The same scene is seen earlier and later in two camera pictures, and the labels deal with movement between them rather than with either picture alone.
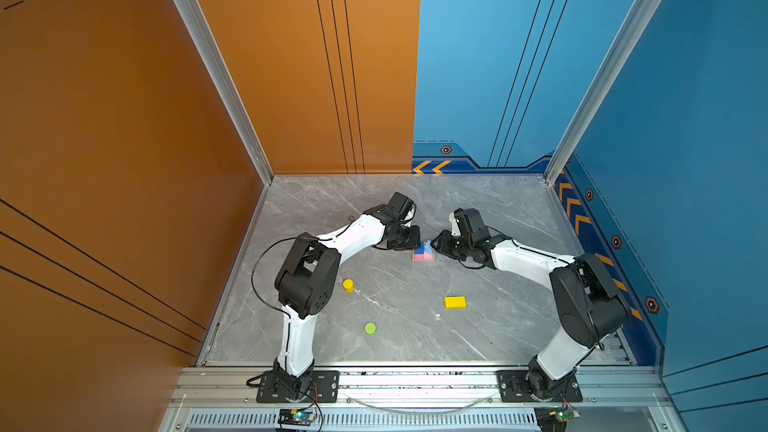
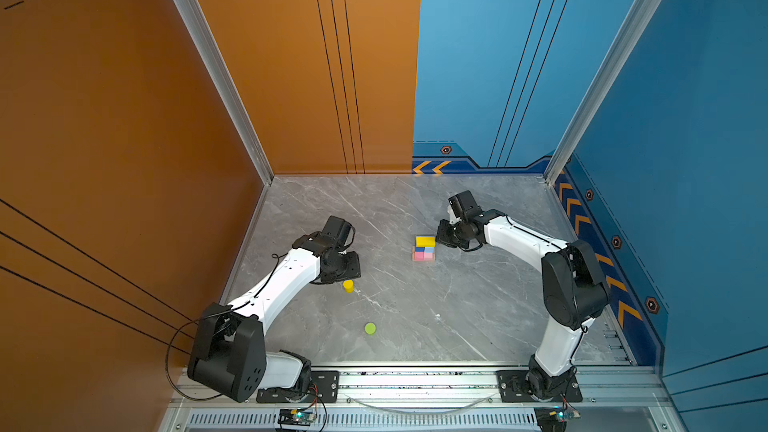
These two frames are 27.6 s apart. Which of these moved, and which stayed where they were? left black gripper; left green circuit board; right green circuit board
Moved: left black gripper
Stayed: left green circuit board; right green circuit board
